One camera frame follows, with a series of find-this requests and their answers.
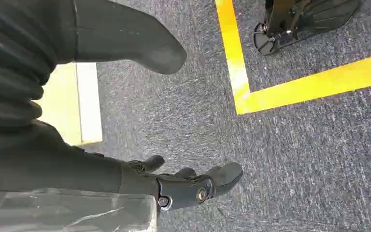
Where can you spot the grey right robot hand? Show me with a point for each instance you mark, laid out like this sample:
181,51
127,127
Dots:
118,32

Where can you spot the ribbed grey right arm sleeve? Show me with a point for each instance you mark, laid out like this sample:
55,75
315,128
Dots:
9,57

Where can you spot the yellow floor tape strip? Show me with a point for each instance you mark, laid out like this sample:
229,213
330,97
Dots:
326,84
233,54

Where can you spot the black robot leg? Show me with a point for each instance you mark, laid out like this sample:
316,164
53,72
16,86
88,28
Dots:
280,14

